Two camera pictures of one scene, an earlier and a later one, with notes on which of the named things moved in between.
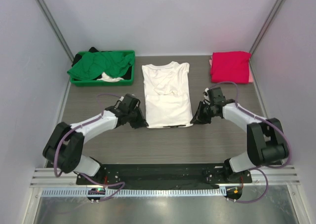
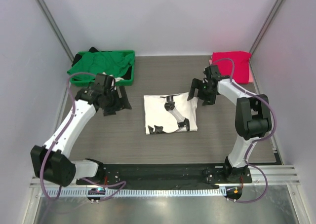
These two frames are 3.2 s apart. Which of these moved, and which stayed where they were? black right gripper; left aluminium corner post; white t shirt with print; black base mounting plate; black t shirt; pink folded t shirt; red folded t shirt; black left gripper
Moved: black right gripper; black left gripper; white t shirt with print
Stayed: left aluminium corner post; pink folded t shirt; black t shirt; red folded t shirt; black base mounting plate
